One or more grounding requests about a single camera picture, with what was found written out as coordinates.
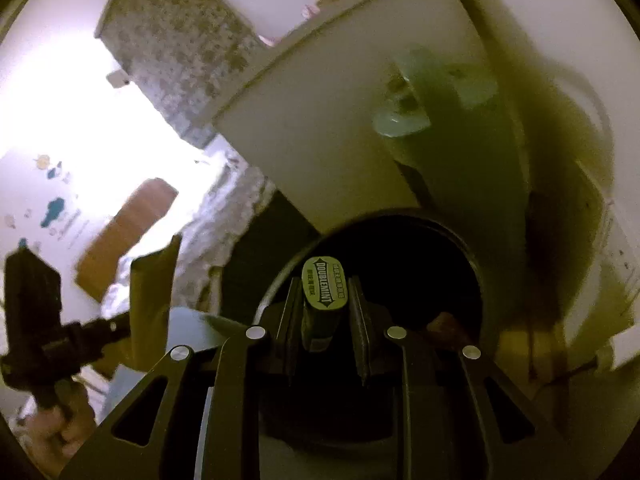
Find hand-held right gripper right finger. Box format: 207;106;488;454
347;275;577;480

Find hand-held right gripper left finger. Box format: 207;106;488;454
57;276;306;480

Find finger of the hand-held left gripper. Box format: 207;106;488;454
61;312;132;361

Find green gum container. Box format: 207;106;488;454
300;255;349;354

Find olive packet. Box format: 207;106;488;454
127;234;184;377

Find black round trash bin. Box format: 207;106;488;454
250;214;496;461

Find person's left hand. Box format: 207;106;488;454
25;385;97;480

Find blue star tablecloth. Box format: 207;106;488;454
92;307;261;480

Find brown padded headboard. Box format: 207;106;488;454
75;177;180;302

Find bed with white duvet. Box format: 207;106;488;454
100;180;261;311

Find white cabinet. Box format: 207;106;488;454
215;0;531;261

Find green bottle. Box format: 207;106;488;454
372;47;531;211

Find patterned window blind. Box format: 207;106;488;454
97;0;277;241

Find cloud and sun wall stickers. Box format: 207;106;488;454
5;152;81;252

